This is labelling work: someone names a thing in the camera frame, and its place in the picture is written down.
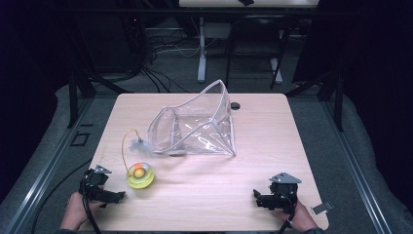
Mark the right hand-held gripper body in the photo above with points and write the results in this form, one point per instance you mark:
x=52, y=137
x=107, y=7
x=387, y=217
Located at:
x=284, y=191

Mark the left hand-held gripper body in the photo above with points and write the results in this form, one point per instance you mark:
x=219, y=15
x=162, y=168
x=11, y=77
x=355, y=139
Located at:
x=94, y=182

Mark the yellow ball cat toy with feather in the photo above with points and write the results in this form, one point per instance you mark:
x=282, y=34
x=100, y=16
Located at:
x=140, y=175

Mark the clear plastic bag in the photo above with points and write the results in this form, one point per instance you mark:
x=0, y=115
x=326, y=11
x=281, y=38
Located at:
x=198, y=126

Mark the person's right hand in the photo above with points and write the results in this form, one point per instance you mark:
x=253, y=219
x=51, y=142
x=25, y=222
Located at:
x=298, y=219

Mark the person's left hand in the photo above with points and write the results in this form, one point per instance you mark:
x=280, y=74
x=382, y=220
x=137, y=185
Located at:
x=75, y=211

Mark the black table grommet hole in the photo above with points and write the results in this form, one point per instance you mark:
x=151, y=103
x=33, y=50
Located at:
x=235, y=106

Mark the white desk leg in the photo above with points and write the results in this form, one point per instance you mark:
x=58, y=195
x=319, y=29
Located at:
x=202, y=55
x=276, y=71

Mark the black chair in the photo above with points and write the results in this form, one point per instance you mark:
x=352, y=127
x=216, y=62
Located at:
x=256, y=35

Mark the aluminium rail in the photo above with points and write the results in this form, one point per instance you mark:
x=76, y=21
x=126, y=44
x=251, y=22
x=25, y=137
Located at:
x=357, y=169
x=45, y=169

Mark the black metal stand frame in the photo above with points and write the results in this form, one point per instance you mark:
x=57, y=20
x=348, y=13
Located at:
x=73, y=97
x=337, y=100

